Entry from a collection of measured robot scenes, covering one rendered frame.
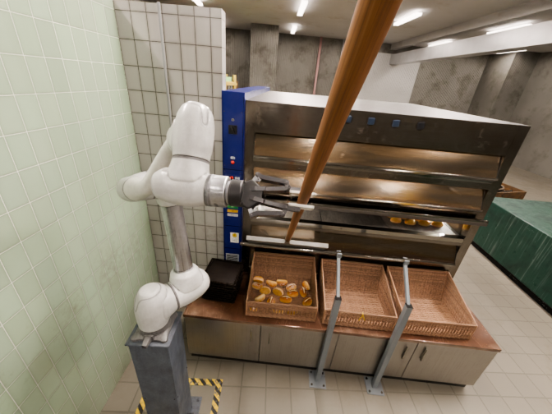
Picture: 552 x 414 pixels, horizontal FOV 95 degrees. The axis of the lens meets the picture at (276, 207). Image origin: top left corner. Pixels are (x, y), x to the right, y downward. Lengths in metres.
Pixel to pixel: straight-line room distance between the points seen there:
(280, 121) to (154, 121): 0.92
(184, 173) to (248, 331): 1.71
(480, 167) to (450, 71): 11.60
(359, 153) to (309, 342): 1.51
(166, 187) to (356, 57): 0.58
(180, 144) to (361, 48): 0.56
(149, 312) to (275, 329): 1.06
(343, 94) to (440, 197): 2.10
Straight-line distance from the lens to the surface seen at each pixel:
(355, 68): 0.27
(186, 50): 2.01
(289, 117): 1.89
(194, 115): 0.75
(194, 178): 0.70
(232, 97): 1.89
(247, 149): 1.96
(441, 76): 13.70
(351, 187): 2.07
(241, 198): 0.70
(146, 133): 2.20
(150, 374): 1.81
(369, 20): 0.24
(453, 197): 2.40
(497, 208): 5.10
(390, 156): 2.07
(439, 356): 2.62
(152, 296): 1.42
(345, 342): 2.31
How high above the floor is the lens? 2.24
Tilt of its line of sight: 27 degrees down
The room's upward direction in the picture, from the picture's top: 5 degrees clockwise
